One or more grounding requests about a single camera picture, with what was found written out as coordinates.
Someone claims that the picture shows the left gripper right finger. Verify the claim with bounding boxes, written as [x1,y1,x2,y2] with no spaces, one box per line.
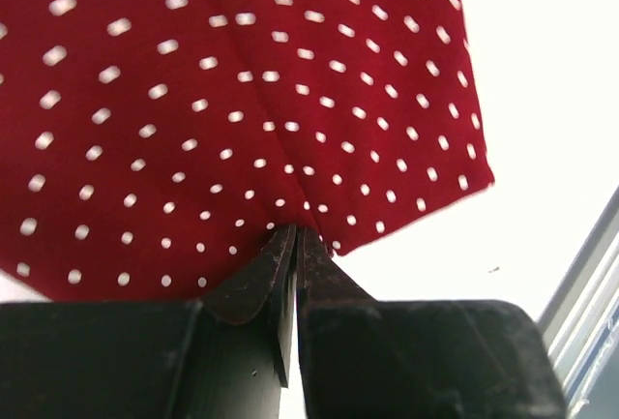
[296,228,566,418]

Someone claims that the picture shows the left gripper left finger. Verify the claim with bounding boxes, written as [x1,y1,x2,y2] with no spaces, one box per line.
[1,225,296,418]

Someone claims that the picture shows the red polka dot skirt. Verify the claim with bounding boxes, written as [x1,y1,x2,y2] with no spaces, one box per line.
[1,0,494,301]

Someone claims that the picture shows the aluminium rail frame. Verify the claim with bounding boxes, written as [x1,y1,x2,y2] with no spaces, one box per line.
[538,193,619,419]

